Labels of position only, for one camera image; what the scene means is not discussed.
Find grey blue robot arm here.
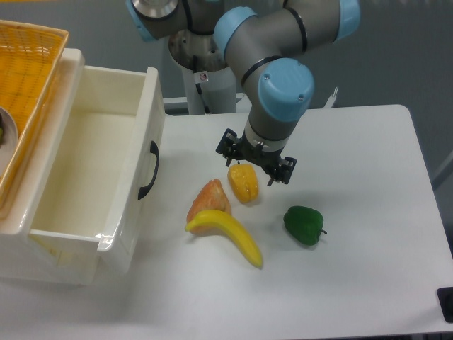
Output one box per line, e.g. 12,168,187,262
126,1,361,183

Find black drawer handle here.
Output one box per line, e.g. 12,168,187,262
137,140,160,200

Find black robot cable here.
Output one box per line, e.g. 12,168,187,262
192,55,212,115

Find yellow banana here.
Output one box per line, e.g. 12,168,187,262
185,210,263,268

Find yellow woven basket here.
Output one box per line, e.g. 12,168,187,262
1,20,69,206

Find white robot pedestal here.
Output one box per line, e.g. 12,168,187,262
168,30,236,115

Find green bell pepper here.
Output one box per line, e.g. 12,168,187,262
283,205,327,246

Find black corner device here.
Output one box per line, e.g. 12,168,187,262
437,287,453,324

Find white open drawer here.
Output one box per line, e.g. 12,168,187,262
30,67,165,285

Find yellow bell pepper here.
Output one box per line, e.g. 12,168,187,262
227,164,259,203

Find orange peach slice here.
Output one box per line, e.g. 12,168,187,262
186,178,231,224

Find white drawer cabinet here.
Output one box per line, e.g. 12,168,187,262
1,48,85,283

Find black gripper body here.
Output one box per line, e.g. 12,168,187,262
216,128,297,184

